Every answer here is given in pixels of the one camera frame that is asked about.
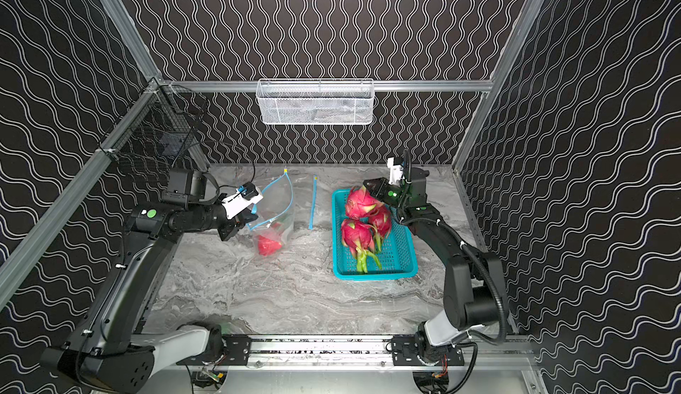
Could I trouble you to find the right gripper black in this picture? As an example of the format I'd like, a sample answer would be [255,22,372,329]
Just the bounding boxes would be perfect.
[364,177,411,211]

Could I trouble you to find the dragon fruit bag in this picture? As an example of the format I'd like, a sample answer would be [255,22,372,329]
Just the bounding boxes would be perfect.
[345,186,384,220]
[367,205,392,253]
[255,234,284,257]
[340,218,382,274]

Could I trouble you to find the zip-top bag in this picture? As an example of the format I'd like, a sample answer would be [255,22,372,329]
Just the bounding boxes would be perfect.
[247,169,294,253]
[291,173,319,232]

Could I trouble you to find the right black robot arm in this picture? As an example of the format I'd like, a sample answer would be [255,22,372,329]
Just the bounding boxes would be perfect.
[363,168,508,347]

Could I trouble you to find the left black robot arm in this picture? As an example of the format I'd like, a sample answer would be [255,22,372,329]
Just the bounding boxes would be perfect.
[40,169,262,393]

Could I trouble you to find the teal plastic basket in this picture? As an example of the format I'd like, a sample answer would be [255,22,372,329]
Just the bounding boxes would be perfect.
[332,189,418,282]

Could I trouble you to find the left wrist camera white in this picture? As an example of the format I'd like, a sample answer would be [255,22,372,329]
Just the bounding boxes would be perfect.
[221,182,264,220]

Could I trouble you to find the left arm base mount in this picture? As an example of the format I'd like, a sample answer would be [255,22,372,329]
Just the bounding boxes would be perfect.
[177,335,252,367]

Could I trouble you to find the white mesh wall basket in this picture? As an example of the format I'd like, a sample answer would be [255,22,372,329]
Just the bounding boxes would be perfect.
[255,78,375,126]

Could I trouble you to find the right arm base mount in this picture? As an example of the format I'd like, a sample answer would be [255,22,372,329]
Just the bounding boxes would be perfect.
[386,334,465,367]

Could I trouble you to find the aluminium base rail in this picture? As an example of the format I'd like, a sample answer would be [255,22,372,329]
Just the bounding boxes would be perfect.
[105,333,538,374]

